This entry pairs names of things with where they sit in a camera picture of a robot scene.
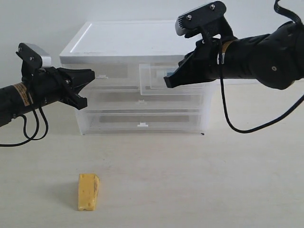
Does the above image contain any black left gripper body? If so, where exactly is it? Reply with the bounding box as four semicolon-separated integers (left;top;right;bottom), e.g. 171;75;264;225
29;67;71;107

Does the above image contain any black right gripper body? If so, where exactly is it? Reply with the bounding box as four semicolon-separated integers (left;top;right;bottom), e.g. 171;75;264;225
179;39;222;81

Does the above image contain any yellow cheese wedge sponge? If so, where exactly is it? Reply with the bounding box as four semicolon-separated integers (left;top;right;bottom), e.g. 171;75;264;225
77;173;100;211

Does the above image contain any white pill bottle blue label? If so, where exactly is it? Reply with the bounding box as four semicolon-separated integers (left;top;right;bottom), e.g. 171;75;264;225
155;68;175;78

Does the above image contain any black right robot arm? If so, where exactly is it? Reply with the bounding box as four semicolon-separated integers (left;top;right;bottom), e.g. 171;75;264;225
164;21;304;90

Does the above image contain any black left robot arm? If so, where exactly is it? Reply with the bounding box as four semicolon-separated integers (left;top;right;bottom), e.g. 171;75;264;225
0;67;95;126

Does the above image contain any clear plastic container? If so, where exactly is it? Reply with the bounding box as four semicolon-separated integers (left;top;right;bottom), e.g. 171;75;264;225
80;90;203;110
76;109;207;134

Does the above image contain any white plastic drawer cabinet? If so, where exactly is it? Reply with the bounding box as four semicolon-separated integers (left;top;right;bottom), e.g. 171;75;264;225
59;20;215;134

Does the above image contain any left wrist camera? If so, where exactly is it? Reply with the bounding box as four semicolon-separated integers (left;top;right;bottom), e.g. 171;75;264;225
16;43;52;77

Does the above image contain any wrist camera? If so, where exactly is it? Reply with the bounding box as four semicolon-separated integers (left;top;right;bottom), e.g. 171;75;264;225
16;43;52;77
175;0;234;41

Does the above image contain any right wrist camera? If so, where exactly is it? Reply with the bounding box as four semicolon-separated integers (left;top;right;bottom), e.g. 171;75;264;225
175;0;234;41

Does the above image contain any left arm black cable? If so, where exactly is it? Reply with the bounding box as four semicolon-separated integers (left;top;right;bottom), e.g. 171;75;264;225
0;71;49;147

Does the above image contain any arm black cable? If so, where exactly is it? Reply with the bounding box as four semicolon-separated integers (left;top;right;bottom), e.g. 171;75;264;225
0;71;49;147
201;0;304;133

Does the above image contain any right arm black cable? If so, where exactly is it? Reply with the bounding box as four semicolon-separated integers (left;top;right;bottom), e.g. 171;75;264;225
201;0;304;133

